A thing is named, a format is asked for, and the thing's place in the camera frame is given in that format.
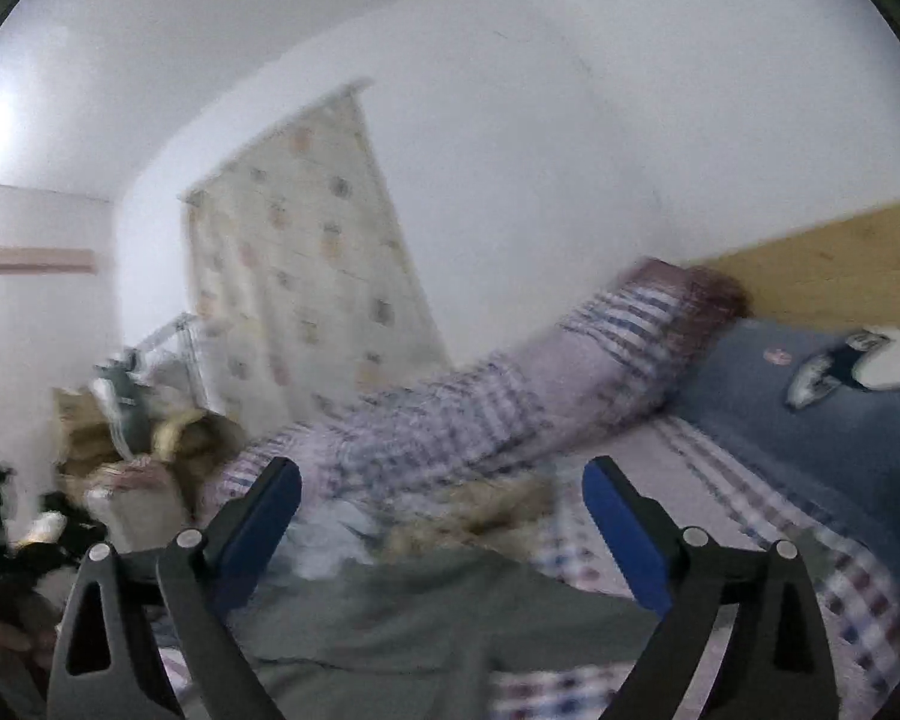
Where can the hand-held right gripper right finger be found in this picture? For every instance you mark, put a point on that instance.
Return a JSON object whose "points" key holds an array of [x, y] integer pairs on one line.
{"points": [[622, 532]]}

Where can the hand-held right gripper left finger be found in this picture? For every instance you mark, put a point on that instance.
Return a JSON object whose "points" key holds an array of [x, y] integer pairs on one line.
{"points": [[262, 517]]}

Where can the grey-green garment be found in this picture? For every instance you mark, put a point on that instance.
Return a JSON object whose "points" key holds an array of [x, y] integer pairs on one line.
{"points": [[420, 630]]}

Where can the person's left hand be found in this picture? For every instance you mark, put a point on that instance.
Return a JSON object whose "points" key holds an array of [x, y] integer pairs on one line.
{"points": [[7, 637]]}

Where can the light blue garment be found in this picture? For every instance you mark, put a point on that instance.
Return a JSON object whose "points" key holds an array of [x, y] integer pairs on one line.
{"points": [[330, 540]]}

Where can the brown cardboard box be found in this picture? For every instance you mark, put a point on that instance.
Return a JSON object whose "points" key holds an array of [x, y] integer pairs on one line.
{"points": [[75, 420], [202, 442]]}

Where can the beige garment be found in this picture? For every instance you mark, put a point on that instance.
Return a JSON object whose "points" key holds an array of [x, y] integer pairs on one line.
{"points": [[480, 514]]}

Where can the black metal rack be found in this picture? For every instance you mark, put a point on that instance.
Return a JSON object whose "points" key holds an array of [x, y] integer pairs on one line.
{"points": [[193, 360]]}

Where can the checkered bed sheet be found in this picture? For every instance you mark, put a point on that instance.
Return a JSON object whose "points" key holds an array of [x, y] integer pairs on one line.
{"points": [[795, 562]]}

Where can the checkered purple quilt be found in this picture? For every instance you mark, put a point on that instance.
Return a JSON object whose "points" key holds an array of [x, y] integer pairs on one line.
{"points": [[457, 420]]}

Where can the blue cartoon pillow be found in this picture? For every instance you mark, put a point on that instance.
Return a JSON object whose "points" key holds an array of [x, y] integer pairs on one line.
{"points": [[832, 450]]}

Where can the pineapple print curtain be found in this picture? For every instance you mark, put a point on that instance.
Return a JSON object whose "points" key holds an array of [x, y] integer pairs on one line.
{"points": [[307, 255]]}

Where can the wooden headboard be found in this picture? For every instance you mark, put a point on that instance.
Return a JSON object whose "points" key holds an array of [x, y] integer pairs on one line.
{"points": [[832, 262]]}

